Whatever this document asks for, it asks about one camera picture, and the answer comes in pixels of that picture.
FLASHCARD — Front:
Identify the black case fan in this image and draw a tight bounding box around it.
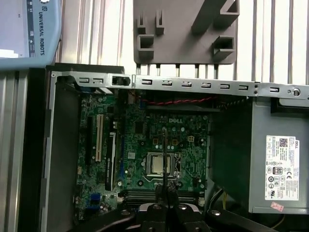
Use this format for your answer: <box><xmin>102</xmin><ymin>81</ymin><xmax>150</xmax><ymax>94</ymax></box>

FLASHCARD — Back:
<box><xmin>142</xmin><ymin>94</ymin><xmax>223</xmax><ymax>114</ymax></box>

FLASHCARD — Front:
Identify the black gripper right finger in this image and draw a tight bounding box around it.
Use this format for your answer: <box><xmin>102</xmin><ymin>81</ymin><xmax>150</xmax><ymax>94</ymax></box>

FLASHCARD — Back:
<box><xmin>168</xmin><ymin>183</ymin><xmax>278</xmax><ymax>232</ymax></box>

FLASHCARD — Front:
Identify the red black twisted wire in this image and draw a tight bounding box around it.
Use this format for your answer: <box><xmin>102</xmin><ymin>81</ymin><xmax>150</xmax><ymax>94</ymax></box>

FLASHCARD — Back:
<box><xmin>129</xmin><ymin>95</ymin><xmax>218</xmax><ymax>106</ymax></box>

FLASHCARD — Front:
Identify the grey power supply unit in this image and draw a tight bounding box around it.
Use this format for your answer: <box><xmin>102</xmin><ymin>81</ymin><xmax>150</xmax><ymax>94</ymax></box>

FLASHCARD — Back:
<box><xmin>210</xmin><ymin>98</ymin><xmax>309</xmax><ymax>215</ymax></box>

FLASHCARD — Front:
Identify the yellow wire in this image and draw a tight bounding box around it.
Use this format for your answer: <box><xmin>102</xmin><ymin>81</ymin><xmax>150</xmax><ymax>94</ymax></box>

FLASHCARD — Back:
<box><xmin>222</xmin><ymin>189</ymin><xmax>229</xmax><ymax>210</ymax></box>

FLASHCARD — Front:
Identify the pale blue teach pendant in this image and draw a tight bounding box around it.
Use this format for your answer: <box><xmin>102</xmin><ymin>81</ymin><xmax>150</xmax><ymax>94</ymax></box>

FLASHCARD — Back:
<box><xmin>0</xmin><ymin>0</ymin><xmax>62</xmax><ymax>71</ymax></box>

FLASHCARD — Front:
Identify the black Nvidia graphics card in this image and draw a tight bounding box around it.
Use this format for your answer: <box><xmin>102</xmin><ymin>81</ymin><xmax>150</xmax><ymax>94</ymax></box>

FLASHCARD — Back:
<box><xmin>105</xmin><ymin>131</ymin><xmax>121</xmax><ymax>191</ymax></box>

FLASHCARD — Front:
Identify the black expansion slot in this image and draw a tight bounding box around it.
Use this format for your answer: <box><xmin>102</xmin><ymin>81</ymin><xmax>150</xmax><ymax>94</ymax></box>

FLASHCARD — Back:
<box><xmin>85</xmin><ymin>116</ymin><xmax>94</xmax><ymax>167</ymax></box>

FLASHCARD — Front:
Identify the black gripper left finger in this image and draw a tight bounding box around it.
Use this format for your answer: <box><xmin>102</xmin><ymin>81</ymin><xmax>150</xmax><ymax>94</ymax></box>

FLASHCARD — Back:
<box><xmin>77</xmin><ymin>184</ymin><xmax>169</xmax><ymax>232</ymax></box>

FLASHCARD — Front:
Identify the white expansion slot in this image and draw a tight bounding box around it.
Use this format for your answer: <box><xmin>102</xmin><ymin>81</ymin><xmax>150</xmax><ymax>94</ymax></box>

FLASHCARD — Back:
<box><xmin>96</xmin><ymin>114</ymin><xmax>104</xmax><ymax>162</ymax></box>

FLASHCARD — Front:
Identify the silver CPU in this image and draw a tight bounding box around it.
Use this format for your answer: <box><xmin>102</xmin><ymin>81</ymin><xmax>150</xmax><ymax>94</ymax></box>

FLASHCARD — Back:
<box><xmin>151</xmin><ymin>154</ymin><xmax>173</xmax><ymax>174</ymax></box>

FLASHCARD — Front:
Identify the black open PC case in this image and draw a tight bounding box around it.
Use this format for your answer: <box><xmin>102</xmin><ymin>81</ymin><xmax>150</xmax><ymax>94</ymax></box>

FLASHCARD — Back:
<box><xmin>18</xmin><ymin>62</ymin><xmax>309</xmax><ymax>232</ymax></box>

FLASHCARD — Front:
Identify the empty black RAM slot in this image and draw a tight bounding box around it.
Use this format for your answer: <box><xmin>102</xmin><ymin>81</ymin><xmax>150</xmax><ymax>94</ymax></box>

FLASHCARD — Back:
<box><xmin>124</xmin><ymin>188</ymin><xmax>201</xmax><ymax>196</ymax></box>

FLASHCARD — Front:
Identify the green Dell motherboard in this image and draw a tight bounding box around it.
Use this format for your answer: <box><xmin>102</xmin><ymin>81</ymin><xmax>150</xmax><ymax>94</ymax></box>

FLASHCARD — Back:
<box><xmin>72</xmin><ymin>93</ymin><xmax>211</xmax><ymax>218</ymax></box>

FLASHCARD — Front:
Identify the blue board connector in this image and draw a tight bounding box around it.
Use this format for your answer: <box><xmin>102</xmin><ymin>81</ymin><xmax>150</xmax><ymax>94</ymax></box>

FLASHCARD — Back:
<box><xmin>89</xmin><ymin>192</ymin><xmax>101</xmax><ymax>210</ymax></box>

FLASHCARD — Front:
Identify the grey plastic parts rack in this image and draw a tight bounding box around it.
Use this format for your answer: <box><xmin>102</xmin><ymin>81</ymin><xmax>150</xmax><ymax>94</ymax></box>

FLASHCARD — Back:
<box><xmin>133</xmin><ymin>0</ymin><xmax>239</xmax><ymax>66</ymax></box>

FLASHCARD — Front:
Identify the metal CPU socket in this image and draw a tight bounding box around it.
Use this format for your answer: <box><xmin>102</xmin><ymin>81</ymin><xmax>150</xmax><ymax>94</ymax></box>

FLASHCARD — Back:
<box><xmin>142</xmin><ymin>151</ymin><xmax>183</xmax><ymax>181</ymax></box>

